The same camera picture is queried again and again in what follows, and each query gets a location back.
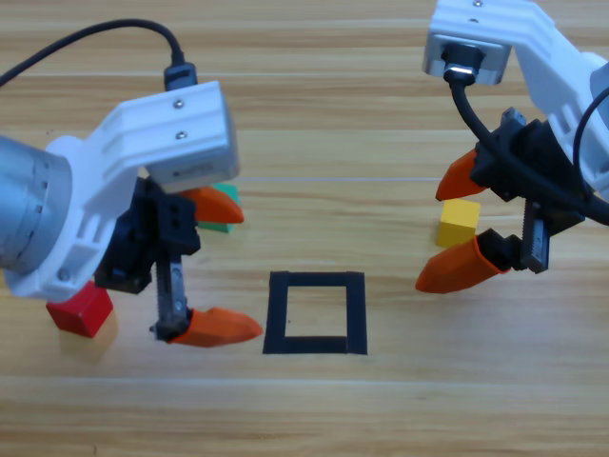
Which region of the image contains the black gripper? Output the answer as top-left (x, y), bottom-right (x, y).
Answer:
top-left (93, 175), bottom-right (265, 349)
top-left (414, 108), bottom-right (595, 296)

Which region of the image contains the yellow wooden block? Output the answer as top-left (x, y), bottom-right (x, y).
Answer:
top-left (435, 198), bottom-right (481, 248)

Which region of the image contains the green wooden block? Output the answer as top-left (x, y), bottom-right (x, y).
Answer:
top-left (197, 183), bottom-right (241, 234)

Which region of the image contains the red wooden block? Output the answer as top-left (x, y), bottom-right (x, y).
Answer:
top-left (46, 280), bottom-right (115, 339)

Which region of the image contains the black tape square outline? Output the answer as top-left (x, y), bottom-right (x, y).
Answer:
top-left (262, 269), bottom-right (369, 357)

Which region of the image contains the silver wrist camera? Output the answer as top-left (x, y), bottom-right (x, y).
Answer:
top-left (422, 32), bottom-right (513, 88)
top-left (145, 83), bottom-right (241, 195)

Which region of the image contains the thick black camera cable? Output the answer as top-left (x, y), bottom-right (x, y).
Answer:
top-left (441, 45), bottom-right (609, 223)
top-left (0, 18), bottom-right (198, 92)

